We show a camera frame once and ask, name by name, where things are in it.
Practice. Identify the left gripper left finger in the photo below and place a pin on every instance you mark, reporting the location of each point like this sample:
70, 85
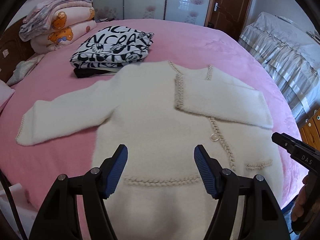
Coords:
58, 216

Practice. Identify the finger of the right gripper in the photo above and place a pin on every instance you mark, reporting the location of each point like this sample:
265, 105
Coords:
292, 145

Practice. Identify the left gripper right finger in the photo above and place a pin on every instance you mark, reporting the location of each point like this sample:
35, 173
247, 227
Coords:
261, 217

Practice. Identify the white fuzzy cardigan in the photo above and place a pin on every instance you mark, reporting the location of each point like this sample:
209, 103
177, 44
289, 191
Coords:
161, 112

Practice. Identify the person right hand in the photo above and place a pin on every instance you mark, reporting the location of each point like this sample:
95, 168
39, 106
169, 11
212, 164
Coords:
298, 209

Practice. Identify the wooden drawer cabinet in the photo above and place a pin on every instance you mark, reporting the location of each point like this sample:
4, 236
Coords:
310, 131

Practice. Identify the pink bed blanket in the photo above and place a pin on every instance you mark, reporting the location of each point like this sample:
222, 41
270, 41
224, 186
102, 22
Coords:
193, 47

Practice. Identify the grey ruffled furniture cover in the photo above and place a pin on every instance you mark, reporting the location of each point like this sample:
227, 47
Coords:
290, 56

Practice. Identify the white pink pillow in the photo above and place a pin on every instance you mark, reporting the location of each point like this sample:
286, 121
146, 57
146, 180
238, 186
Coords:
5, 94

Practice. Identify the black folded garment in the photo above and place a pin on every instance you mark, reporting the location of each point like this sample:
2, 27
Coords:
89, 72

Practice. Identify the grey crumpled cloth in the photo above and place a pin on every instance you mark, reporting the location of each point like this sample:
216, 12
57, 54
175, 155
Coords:
21, 71

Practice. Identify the brown wooden door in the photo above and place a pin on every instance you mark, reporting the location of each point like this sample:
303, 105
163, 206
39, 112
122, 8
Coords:
229, 16

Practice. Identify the wooden headboard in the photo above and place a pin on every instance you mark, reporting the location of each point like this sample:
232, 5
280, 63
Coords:
13, 50

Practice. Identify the black white graffiti garment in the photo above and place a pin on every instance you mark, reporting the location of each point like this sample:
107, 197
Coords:
113, 47

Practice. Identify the pink bear print quilt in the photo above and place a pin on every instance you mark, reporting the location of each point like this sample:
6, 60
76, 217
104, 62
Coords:
68, 25

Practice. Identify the grey pink folded blanket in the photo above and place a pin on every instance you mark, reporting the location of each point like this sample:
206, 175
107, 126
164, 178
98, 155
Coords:
39, 20

